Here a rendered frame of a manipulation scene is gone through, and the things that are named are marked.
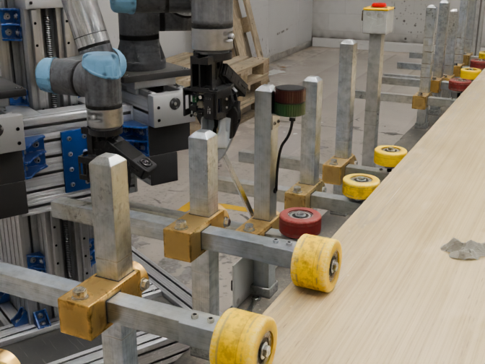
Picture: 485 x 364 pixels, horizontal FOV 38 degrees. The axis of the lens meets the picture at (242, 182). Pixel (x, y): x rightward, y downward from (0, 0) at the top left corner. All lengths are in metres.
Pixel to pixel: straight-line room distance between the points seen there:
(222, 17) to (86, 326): 0.60
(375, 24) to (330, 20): 7.71
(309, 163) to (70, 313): 0.82
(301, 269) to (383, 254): 0.21
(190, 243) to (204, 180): 0.11
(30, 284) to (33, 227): 1.25
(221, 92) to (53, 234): 1.05
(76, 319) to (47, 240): 1.29
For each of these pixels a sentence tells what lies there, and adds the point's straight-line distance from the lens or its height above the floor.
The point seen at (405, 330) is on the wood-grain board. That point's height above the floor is 0.90.
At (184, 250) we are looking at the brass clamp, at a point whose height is 0.94.
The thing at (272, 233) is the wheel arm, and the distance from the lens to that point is 1.35.
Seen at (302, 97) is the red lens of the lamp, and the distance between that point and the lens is 1.29.
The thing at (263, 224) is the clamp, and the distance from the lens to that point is 1.37.
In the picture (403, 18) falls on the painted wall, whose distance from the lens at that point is 9.45.
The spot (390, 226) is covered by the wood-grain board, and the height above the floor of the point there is 0.90.
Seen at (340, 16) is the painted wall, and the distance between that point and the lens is 9.65.
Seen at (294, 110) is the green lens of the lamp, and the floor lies 1.10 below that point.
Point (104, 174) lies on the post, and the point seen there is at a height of 1.12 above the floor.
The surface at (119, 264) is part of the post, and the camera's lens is 0.94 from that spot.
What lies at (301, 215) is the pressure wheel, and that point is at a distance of 1.32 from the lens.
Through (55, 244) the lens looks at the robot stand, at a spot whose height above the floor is 0.53.
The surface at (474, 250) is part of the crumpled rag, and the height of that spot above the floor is 0.91.
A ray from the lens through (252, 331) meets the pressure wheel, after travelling 0.82.
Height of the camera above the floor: 1.40
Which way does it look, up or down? 19 degrees down
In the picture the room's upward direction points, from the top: straight up
